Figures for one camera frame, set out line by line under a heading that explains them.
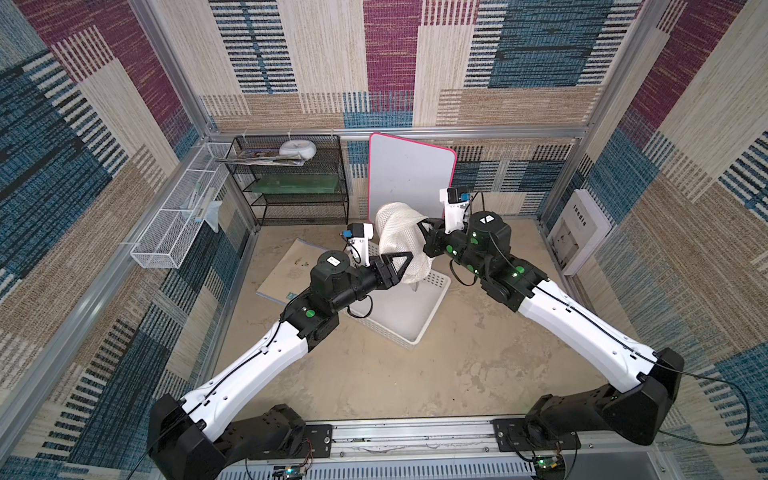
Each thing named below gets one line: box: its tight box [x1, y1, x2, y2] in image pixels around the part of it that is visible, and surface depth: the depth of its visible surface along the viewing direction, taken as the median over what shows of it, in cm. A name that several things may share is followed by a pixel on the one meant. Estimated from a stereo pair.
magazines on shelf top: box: [216, 149, 306, 166], surface depth 83 cm
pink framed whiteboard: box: [368, 132, 458, 223], surface depth 93 cm
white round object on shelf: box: [278, 139, 317, 161], surface depth 91 cm
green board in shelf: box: [243, 173, 340, 194], surface depth 102 cm
